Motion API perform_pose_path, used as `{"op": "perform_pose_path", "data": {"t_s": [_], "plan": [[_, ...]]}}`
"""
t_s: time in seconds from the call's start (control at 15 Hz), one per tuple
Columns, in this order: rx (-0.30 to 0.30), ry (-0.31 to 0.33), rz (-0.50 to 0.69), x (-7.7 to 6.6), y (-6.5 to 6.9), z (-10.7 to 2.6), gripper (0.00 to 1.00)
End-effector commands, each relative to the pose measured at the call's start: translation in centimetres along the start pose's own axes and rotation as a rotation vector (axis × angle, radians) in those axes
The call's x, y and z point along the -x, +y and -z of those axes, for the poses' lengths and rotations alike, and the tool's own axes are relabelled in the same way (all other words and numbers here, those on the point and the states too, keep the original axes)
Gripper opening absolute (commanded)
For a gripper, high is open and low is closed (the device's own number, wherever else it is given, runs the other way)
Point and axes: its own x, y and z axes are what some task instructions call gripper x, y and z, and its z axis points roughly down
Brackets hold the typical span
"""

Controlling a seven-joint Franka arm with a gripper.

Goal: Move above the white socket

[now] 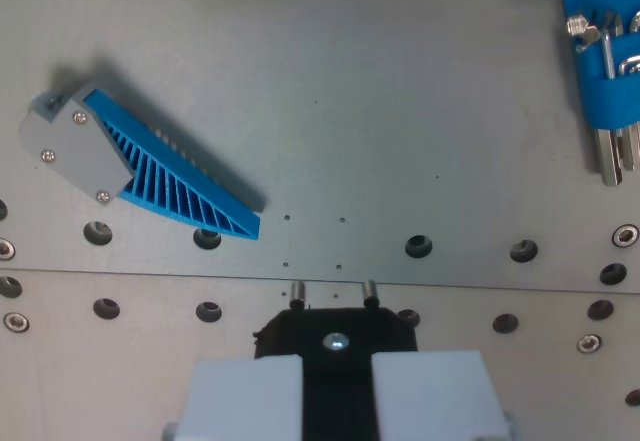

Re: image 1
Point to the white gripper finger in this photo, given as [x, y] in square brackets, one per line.
[245, 401]
[435, 396]

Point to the black two-pin plug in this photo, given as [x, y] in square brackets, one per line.
[337, 391]

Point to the silver plate screw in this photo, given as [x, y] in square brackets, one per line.
[16, 322]
[5, 249]
[589, 343]
[626, 236]

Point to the long silver hex key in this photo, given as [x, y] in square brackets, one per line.
[610, 161]

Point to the blue grey finned wedge block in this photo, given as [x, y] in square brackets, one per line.
[90, 151]

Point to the blue tool holder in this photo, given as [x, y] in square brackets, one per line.
[607, 103]

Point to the silver bolt with nut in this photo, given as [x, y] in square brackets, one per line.
[580, 26]

